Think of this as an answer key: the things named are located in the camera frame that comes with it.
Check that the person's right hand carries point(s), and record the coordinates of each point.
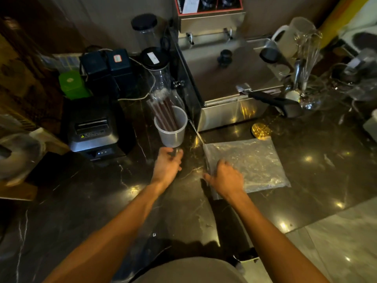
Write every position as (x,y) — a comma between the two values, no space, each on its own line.
(226,181)

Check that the person's left hand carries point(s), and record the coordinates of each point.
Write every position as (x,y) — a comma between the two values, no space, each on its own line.
(165,169)

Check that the person's left thumb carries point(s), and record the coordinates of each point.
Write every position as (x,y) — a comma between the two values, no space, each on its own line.
(179,162)

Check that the person's right thumb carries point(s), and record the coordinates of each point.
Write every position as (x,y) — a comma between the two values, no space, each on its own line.
(209,178)

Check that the person's right forearm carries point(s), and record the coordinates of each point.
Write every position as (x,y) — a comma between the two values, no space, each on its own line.
(272,241)

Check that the person's left forearm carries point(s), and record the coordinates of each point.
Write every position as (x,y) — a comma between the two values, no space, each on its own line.
(109,235)

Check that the translucent plastic cup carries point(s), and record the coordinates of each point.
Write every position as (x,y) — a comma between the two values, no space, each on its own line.
(172,135)

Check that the bundle of brown straws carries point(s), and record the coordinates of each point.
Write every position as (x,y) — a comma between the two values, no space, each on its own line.
(163,110)

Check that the round gold lid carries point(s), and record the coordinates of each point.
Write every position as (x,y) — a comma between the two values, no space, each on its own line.
(261,131)

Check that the person's shoe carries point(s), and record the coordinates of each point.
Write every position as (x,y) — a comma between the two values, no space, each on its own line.
(246,255)

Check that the glass jar white label lid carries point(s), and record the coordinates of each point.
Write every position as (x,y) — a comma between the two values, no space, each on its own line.
(159,73)

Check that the black receipt printer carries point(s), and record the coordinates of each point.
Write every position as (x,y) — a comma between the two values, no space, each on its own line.
(94,126)

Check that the person's grey shirt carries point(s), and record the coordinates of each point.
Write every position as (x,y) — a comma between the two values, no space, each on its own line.
(191,271)

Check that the stainless steel deep fryer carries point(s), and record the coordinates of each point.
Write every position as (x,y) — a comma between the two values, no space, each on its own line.
(223,76)

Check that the black fryer lid knob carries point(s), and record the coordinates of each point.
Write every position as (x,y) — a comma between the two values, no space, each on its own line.
(225,57)

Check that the black power adapter red label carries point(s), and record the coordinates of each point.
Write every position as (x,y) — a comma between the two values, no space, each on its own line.
(119,63)

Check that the green box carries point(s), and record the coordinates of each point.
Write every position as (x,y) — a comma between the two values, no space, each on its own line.
(73,85)

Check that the glass utensil holder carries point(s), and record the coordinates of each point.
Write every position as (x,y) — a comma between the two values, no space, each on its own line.
(313,95)

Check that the glass jar plain black lid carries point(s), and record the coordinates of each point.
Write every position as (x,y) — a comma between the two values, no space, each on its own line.
(145,29)

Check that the black measuring cup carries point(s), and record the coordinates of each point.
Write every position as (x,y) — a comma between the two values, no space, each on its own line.
(272,55)

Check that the metal whisk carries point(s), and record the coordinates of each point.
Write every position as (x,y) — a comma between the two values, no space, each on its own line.
(309,55)

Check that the clear plastic bag with bowl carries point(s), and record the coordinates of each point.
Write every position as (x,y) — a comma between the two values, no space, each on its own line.
(17,153)

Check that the white plastic jug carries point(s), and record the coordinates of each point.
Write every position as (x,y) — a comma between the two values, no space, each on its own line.
(290,36)

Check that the white container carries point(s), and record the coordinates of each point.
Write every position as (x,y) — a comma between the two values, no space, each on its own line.
(371,125)

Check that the black and silver appliance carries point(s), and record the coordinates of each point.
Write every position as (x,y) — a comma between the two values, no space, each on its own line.
(358,67)

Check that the yellow pole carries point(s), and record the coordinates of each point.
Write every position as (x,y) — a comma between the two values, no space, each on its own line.
(341,17)

